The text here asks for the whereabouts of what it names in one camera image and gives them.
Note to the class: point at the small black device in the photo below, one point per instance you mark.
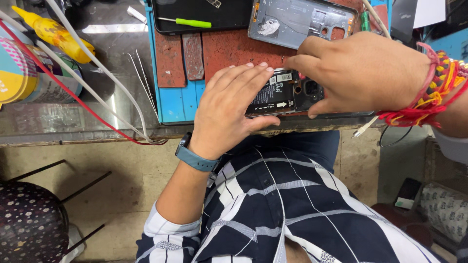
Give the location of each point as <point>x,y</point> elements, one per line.
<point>407,193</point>

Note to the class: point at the white plastic strip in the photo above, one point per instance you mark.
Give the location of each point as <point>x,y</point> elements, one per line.
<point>136,14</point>

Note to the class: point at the person's left hand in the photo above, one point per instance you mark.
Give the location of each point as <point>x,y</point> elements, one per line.
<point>219,113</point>

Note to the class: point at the wide red rubber strip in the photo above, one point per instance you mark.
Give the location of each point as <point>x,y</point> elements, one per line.
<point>170,60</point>

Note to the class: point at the narrow red rubber strip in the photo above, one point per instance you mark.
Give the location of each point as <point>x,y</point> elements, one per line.
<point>193,56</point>

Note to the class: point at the dotted cushion stool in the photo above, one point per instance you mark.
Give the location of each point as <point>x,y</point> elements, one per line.
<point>29,222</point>

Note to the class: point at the black phone screen panel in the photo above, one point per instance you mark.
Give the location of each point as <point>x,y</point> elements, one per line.
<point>204,9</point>

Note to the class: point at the person's right hand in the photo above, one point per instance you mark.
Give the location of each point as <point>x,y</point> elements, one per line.
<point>365,73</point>

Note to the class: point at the yellow glue bottle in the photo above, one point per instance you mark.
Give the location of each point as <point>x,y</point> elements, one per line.
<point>58,36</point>

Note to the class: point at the grey phone back cover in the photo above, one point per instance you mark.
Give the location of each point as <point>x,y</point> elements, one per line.
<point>292,25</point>

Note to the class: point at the black smartphone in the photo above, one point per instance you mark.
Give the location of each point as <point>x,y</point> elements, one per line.
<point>278,96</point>

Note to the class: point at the blue band smartwatch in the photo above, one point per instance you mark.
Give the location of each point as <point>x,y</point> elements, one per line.
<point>195,160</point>

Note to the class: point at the white paper sheet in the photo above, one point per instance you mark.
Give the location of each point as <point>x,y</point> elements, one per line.
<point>433,12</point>

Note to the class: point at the metal tweezers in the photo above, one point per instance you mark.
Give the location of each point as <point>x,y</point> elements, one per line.
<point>144,82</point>

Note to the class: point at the navy white striped shirt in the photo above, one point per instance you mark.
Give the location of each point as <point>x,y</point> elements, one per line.
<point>292,212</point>

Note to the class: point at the blue repair mat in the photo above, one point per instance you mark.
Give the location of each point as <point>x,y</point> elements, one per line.
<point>179,104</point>

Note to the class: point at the small metal bracket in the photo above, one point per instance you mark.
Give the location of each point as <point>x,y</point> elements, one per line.
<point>214,3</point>

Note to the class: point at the patterned grey cloth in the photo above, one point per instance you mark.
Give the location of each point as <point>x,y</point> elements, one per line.
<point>446,212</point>

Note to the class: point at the large red rubber pad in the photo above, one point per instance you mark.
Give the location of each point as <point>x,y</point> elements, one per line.
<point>234,49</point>

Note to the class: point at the colourful printed can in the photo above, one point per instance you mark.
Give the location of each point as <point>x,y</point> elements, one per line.
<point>22,78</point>

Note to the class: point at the white plastic bag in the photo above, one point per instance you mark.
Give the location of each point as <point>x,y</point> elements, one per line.
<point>73,243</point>

